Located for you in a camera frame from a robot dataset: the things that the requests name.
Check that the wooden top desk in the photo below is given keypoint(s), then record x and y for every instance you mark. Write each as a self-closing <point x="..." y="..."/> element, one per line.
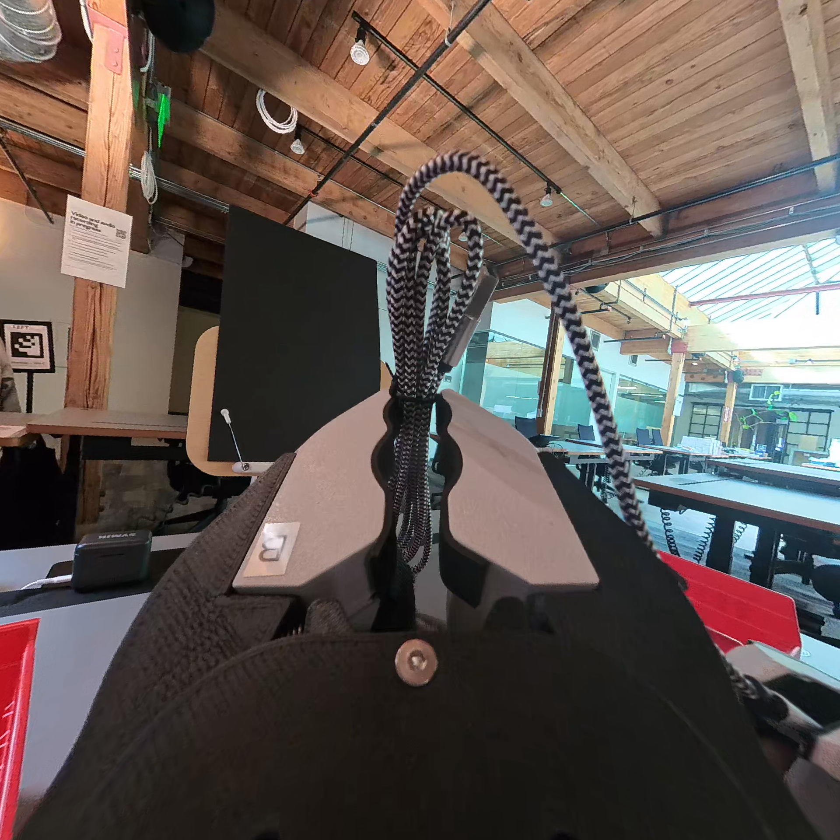
<point x="105" y="421"/>

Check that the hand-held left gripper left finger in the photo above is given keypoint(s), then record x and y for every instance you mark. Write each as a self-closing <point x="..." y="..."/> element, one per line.
<point x="321" y="499"/>

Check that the black charger box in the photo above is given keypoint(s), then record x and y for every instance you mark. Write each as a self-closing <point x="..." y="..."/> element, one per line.
<point x="111" y="561"/>

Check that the green exit sign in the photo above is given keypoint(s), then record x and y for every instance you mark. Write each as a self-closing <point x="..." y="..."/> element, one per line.
<point x="159" y="113"/>

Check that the white track spotlight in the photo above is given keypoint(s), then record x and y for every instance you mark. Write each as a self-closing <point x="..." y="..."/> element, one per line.
<point x="297" y="145"/>
<point x="546" y="197"/>
<point x="359" y="50"/>

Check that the black dome fixture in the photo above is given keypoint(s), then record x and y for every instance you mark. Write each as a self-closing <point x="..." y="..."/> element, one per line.
<point x="177" y="23"/>

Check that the red plastic tray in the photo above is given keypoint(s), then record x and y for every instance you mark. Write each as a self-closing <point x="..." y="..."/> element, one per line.
<point x="735" y="604"/>
<point x="13" y="715"/>

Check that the plywood chair back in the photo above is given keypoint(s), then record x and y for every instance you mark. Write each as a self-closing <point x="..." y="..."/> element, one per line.
<point x="200" y="407"/>

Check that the black lighting track rail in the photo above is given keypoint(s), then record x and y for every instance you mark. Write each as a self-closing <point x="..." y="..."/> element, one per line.
<point x="453" y="105"/>

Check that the black white tag sign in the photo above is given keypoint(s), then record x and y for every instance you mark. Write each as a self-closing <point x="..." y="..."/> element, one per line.
<point x="27" y="346"/>

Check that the wooden pillar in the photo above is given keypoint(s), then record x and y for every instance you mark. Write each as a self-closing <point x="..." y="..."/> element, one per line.
<point x="105" y="157"/>

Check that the black partition panel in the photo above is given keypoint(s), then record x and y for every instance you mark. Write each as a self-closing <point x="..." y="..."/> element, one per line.
<point x="295" y="334"/>

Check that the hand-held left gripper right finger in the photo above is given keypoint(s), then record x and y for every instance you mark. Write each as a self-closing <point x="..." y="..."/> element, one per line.
<point x="512" y="512"/>

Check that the green plant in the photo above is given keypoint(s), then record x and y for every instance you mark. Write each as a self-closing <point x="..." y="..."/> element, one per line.
<point x="768" y="410"/>

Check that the white paper notice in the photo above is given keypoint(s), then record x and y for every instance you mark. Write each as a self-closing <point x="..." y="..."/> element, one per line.
<point x="96" y="239"/>

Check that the silver air duct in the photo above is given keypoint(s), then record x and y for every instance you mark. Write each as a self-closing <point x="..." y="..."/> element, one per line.
<point x="26" y="26"/>

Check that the grey top desk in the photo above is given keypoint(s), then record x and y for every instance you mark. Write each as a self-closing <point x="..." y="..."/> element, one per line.
<point x="754" y="502"/>

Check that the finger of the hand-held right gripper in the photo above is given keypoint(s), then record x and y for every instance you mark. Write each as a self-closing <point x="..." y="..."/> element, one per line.
<point x="787" y="666"/>
<point x="817" y="794"/>

